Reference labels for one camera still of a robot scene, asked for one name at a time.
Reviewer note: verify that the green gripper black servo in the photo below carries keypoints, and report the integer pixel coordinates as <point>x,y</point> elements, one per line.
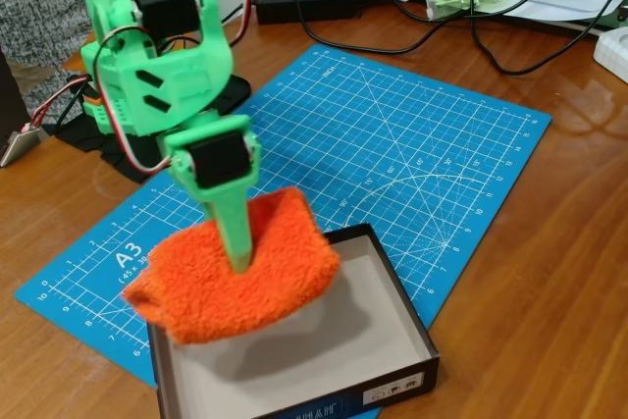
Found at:
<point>219,160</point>

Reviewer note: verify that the orange fluffy towel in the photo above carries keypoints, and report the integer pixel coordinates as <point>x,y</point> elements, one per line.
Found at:
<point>235,291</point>

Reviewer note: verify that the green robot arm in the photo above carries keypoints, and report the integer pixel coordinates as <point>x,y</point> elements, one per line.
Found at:
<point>181,80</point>

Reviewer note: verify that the white plastic object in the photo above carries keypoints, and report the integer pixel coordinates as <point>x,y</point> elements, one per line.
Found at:
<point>613,53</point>

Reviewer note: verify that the black cardboard box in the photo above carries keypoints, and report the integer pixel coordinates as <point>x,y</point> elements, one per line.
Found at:
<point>343,330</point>

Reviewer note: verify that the blue cutting mat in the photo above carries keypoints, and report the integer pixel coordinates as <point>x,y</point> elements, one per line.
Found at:
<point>392,144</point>

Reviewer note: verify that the orange plastic part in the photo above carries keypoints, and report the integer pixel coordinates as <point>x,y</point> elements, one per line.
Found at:
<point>92,100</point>

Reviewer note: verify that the small silver board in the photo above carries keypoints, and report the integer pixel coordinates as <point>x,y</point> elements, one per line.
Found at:
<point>19,144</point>

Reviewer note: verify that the large black power adapter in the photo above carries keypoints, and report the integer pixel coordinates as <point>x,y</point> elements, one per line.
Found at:
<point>304,2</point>

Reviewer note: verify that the grey knitted fabric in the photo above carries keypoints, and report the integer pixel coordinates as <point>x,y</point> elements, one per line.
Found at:
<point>29,7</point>

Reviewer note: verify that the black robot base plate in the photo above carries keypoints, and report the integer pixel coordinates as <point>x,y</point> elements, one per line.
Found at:
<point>83,139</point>

